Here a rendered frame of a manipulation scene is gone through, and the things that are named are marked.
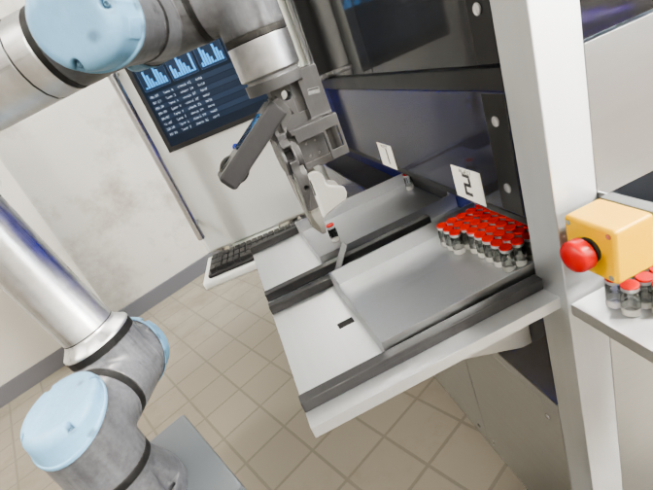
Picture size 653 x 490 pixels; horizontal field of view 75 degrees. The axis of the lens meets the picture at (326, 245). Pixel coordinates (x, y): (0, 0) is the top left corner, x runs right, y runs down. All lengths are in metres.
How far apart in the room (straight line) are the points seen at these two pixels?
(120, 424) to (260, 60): 0.53
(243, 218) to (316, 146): 0.99
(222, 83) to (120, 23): 1.03
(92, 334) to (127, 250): 2.72
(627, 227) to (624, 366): 0.35
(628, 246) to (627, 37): 0.24
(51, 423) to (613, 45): 0.83
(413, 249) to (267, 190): 0.72
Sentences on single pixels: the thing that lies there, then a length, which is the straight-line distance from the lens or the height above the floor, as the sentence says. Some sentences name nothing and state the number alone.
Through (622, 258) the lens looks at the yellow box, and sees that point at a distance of 0.58.
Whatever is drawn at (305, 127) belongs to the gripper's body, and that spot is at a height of 1.23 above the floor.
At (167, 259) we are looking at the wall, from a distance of 3.56.
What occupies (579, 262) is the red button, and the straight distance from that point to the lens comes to 0.57.
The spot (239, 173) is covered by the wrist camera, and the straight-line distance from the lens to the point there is 0.53.
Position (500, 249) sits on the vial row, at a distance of 0.74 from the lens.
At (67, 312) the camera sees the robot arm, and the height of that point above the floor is 1.10.
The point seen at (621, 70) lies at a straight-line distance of 0.64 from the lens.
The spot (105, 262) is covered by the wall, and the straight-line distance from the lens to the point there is 3.45.
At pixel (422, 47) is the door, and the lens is 0.77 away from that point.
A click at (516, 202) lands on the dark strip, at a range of 0.67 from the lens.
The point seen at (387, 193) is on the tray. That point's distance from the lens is 1.21.
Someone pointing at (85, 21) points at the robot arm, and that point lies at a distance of 0.41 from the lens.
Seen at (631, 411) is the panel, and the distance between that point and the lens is 0.95.
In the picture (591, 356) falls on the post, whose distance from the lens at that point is 0.79.
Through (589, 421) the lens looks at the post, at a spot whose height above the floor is 0.62.
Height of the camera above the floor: 1.32
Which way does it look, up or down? 25 degrees down
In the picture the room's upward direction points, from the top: 22 degrees counter-clockwise
